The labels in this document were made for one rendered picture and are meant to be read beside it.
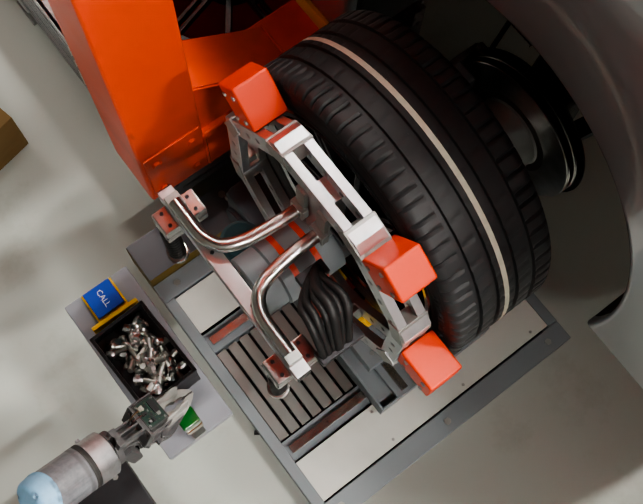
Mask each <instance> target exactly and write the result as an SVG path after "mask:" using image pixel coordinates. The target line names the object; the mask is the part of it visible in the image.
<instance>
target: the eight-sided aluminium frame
mask: <svg viewBox="0 0 643 504"><path fill-rule="evenodd" d="M225 119H226V121H225V122H224V123H225V125H226V126H227V131H228V137H229V143H230V149H231V157H230V159H231V161H232V163H233V166H234V168H235V170H236V172H237V174H238V175H239V177H240V178H241V179H242V180H243V182H244V184H245V185H246V187H247V189H248V191H249V192H250V194H251V196H252V198H253V200H254V201H255V203H256V205H257V207H258V208H259V210H260V212H261V214H262V215H263V217H264V219H265V221H267V220H268V219H270V218H272V217H273V216H275V215H276V214H275V213H274V211H273V209H272V207H271V205H270V204H269V202H268V200H267V198H266V197H265V195H264V193H263V191H262V189H261V188H260V186H259V184H258V182H257V180H256V179H255V177H254V176H256V175H257V174H259V173H261V175H262V177H263V179H264V180H265V182H266V184H267V186H268V188H269V189H270V191H271V193H272V195H273V197H274V198H275V200H276V202H277V204H278V206H279V207H280V209H281V211H283V210H285V209H286V208H288V207H289V206H290V201H289V199H288V197H287V195H286V193H285V191H284V190H283V188H282V186H281V184H280V182H279V180H278V179H277V177H276V175H275V173H274V171H273V169H272V168H271V166H270V163H269V160H268V158H267V155H266V153H268V154H270V155H271V156H273V157H274V158H275V159H276V160H277V161H278V162H279V163H280V164H281V165H282V166H283V167H284V168H285V169H287V171H288V172H289V173H290V174H291V176H292V177H293V178H294V179H295V181H296V182H297V183H298V184H299V185H300V186H301V188H302V189H303V190H304V191H305V193H306V194H307V196H308V197H309V198H310V199H311V201H312V202H313V203H314V204H315V206H316V207H317V208H318V209H319V210H320V211H321V212H322V214H323V215H324V216H325V217H326V219H327V220H328V222H329V223H330V224H331V226H332V227H333V228H334V229H335V231H336V232H337V233H338V235H339V236H340V238H341V239H342V241H343V242H344V244H345V245H346V247H347V248H348V250H349V251H350V253H351V254H352V256H353V257H354V259H355V261H356V263H357V264H358V266H359V268H360V270H361V272H362V274H363V276H364V278H365V280H366V282H367V284H368V286H369V288H370V289H371V291H372V293H373V295H374V297H375V299H376V301H377V303H378V305H379V307H380V309H381V311H382V312H383V314H384V315H382V314H381V313H380V312H379V311H377V310H376V309H375V308H373V307H372V306H371V305H369V304H368V303H367V302H366V301H364V300H363V299H362V298H361V296H360V295H359V294H358V293H357V292H356V291H355V290H354V289H353V288H352V287H351V286H350V285H349V284H348V282H347V281H346V280H345V279H344V277H343V276H342V275H341V274H340V272H339V271H338V270H337V271H336V272H334V273H333V274H332V275H330V276H329V277H330V278H331V279H333V280H334V281H335V282H336V283H338V284H339V285H340V286H341V287H342V288H343V289H344V290H345V291H346V292H347V294H348V295H349V297H350V299H351V302H352V307H353V323H356V324H357V325H358V327H359V328H360V329H361V330H362V332H363V333H364V337H363V338H362V339H361V340H362V341H363V342H364V343H365V344H367V345H368V346H369V347H370V348H371V349H372V350H374V351H375V352H376V353H377V354H378V355H380V356H381V358H382V359H383V361H384V362H386V363H389V364H390V365H391V366H394V365H395V364H396V363H398V362H399V361H398V357H399V355H400V353H401V352H402V351H403V350H404V349H405V348H407V347H408V346H409V345H411V344H412V343H413V342H415V341H416V340H417V339H419V338H420V337H421V336H422V335H424V334H425V333H426V331H427V330H428V329H429V328H430V327H431V321H430V319H429V314H428V311H427V310H426V309H425V308H424V307H423V305H422V303H421V300H420V298H419V296H418V294H415V295H414V296H413V297H411V298H410V299H409V300H407V301H406V302H405V303H403V304H404V306H405V308H403V309H402V310H401V311H400V310H399V308H398V306H397V304H396V302H395V300H394V299H393V298H391V297H390V296H388V295H386V294H384V293H382V292H380V291H379V290H378V288H377V287H376V285H375V283H374V281H373V280H372V278H371V276H370V275H369V273H368V271H367V269H366V268H365V266H364V264H363V263H362V261H363V260H364V258H366V257H367V256H368V255H370V254H371V253H373V252H374V251H375V250H377V249H378V248H379V247H381V246H382V245H384V244H385V243H386V242H388V241H389V240H390V239H392V237H391V235H390V233H389V232H388V230H387V229H386V227H385V226H384V224H383V223H382V221H381V220H380V218H379V217H378V215H377V213H376V212H375V211H372V210H371V209H370V208H369V206H368V205H367V204H366V203H365V202H364V200H363V199H362V198H361V197H360V195H359V194H358V193H357V192H356V191H355V189H354V188H353V187H352V186H351V184H350V183H349V182H348V181H347V180H346V178H345V177H344V176H343V175H342V173H341V172H340V171H339V170H338V168H337V167H336V166H335V165H334V164H333V162H332V161H331V160H330V159H329V157H328V156H327V155H326V154H325V153H324V151H323V150H322V149H321V148H320V146H319V145H318V144H317V143H316V142H315V139H314V136H313V135H312V134H311V133H310V132H309V131H308V130H307V129H305V128H304V127H303V126H302V125H301V124H300V123H299V122H298V121H297V120H291V119H289V118H287V117H285V116H283V115H281V116H279V117H278V118H276V119H275V120H273V121H272V122H270V123H269V124H267V125H266V126H264V127H263V128H261V129H260V130H258V131H257V132H253V131H251V130H250V129H248V128H246V127H244V126H243V125H241V124H240V123H239V121H238V120H237V119H236V118H235V114H234V112H233V111H232V112H231V113H229V114H228V115H226V116H225ZM264 128H265V129H264ZM266 129H267V130H266ZM268 130H269V131H268ZM270 131H271V132H270ZM273 133H274V134H273ZM247 142H248V145H247ZM306 156H307V158H308V159H309V160H310V161H311V163H312V164H313V165H314V166H315V168H316V169H317V170H318V171H319V172H320V174H321V175H322V176H325V177H326V179H327V180H328V181H329V182H330V184H331V185H332V186H333V187H334V189H335V190H336V191H337V192H338V193H339V195H340V196H341V197H342V201H343V202H344V203H345V205H346V206H347V207H348V208H349V210H350V211H351V212H352V213H353V214H354V216H355V217H356V218H357V219H356V220H355V221H354V222H352V223H350V222H349V221H348V220H347V218H346V217H345V216H344V215H343V213H342V212H341V211H340V210H339V208H338V207H337V206H336V205H335V203H334V202H333V201H332V200H331V198H330V197H329V196H328V195H327V194H326V192H325V191H324V190H323V189H322V187H321V186H320V185H319V184H318V182H317V181H316V180H315V179H314V177H313V176H312V175H311V174H310V172H309V171H308V170H307V169H306V167H305V166H304V165H303V164H302V163H301V161H300V160H302V159H303V158H305V157H306ZM360 317H363V318H365V319H366V320H367V321H368V322H370V323H371V324H372V325H373V326H375V327H376V328H377V329H378V330H380V331H381V332H382V333H383V334H385V335H386V338H385V340H383V339H382V338H380V337H379V336H378V335H377V334H375V333H374V332H373V331H372V330H370V329H369V328H368V327H367V326H366V325H364V324H363V323H362V322H361V321H359V320H358V319H359V318H360Z"/></svg>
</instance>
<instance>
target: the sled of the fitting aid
mask: <svg viewBox="0 0 643 504"><path fill-rule="evenodd" d="M488 330H489V328H488V329H486V330H485V331H484V332H482V333H481V334H480V335H478V336H477V337H476V338H474V339H473V340H472V341H471V342H469V343H468V344H467V345H466V346H464V347H463V348H462V349H460V350H459V351H457V352H455V353H452V354H453V356H454V357H456V356H457V355H458V354H459V353H461V352H462V351H463V350H465V349H466V348H467V347H469V346H470V345H471V344H472V343H474V342H475V341H476V340H478V339H479V338H480V337H481V336H483V335H484V334H485V333H486V332H487V331H488ZM337 359H338V361H339V362H340V363H341V365H342V366H343V367H344V368H345V370H346V371H347V372H348V374H349V375H350V376H351V378H352V379H353V380H354V381H355V383H356V384H357V385H358V387H359V388H360V389H361V391H362V392H363V393H364V394H365V396H366V397H367V398H368V400H369V401H370V402H371V404H372V405H373V406H374V407H375V409H376V410H377V411H378V413H379V414H380V415H381V414H382V413H383V412H385V411H386V410H387V409H388V408H390V407H391V406H392V405H394V404H395V403H396V402H397V401H399V400H400V399H401V398H403V397H404V396H405V395H407V394H408V393H409V392H410V391H412V390H413V389H414V388H416V387H417V384H416V383H415V382H414V380H413V379H412V378H411V377H410V375H409V374H408V373H407V372H406V370H405V369H403V368H402V367H401V364H400V363H399V362H398V363H396V364H395V365H394V366H391V365H390V364H389V363H386V362H384V361H383V362H382V363H381V364H379V365H378V366H377V367H375V368H374V369H373V370H371V371H370V372H368V371H367V369H366V368H365V367H364V366H363V364H362V363H361V362H360V360H359V359H358V358H357V357H356V355H355V354H354V353H353V351H352V350H351V349H350V348H349V349H347V350H346V351H345V352H343V353H342V354H341V355H339V356H338V357H337Z"/></svg>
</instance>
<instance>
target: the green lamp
mask: <svg viewBox="0 0 643 504"><path fill-rule="evenodd" d="M200 423H201V419H200V418H199V416H198V415H197V414H196V412H195V411H194V409H193V408H192V407H191V406H189V408H188V410H187V412H186V414H185V415H184V417H183V419H182V421H181V422H180V424H179V425H180V426H181V428H182V429H183V430H184V431H185V432H186V433H188V432H189V431H191V430H192V429H193V428H195V427H196V426H197V425H199V424H200Z"/></svg>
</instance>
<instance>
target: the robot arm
mask: <svg viewBox="0 0 643 504"><path fill-rule="evenodd" d="M192 399H193V392H192V391H191V390H189V389H179V390H177V387H176V386H175V387H172V388H171V389H170V390H168V391H167V392H165V393H163V394H161V395H159V396H152V395H150V393H149V392H148V393H147V394H145V395H144V396H143V397H141V398H140V399H138V400H137V401H135V402H134V403H132V404H131V405H130V406H128V407H127V409H126V411H125V413H124V416H123V418H122V422H123V423H122V424H121V425H120V426H118V427H117V428H116V429H114V428H113V429H111V430H110V431H108V432H107V431H102V432H100V433H99V434H98V433H95V432H92V433H90V434H89V435H87V436H86V437H84V438H83V439H82V440H81V441H80V440H79V439H76V440H75V444H74V445H73V446H71V447H70V448H68V449H67V450H66V451H64V452H63V453H61V454H60V455H58V456H57V457H56V458H54V459H53V460H51V461H50V462H48V463H47V464H46V465H44V466H43V467H41V468H40V469H38V470H37V471H36V472H33V473H31V474H29V475H28V476H27V477H26V478H25V479H24V480H23V481H22V482H20V484H19V485H18V487H17V495H18V501H19V503H20V504H78V503H79V502H81V501H82V500H83V499H85V498H86V497H87V496H89V495H90V494H91V493H93V492H94V491H95V490H97V489H98V488H100V487H101V486H103V485H104V484H105V483H107V482H108V481H109V480H111V479H112V478H113V477H115V476H116V475H117V474H119V473H120V471H121V465H122V464H123V463H124V462H125V461H128V462H131V463H134V464H135V463H136V462H137V461H139V460H140V459H141V458H142V457H143V455H142V453H141V452H140V449H142V448H148V449H149V448H150V447H151V445H153V444H155V443H157V444H158V445H160V444H161V443H162V442H163V441H165V440H167V439H169V438H170V437H171V436H172V435H173V434H174V433H175V431H176V430H177V428H178V426H179V424H180V422H181V421H182V419H183V417H184V415H185V414H186V412H187V410H188V408H189V406H190V404H191V402H192ZM178 400H183V401H182V402H181V403H179V404H177V406H176V408H175V409H174V410H172V411H168V412H166V411H165V410H164V409H165V408H166V407H167V406H169V405H173V404H174V403H175V402H176V401H178ZM137 402H138V403H137ZM136 403H137V404H136Z"/></svg>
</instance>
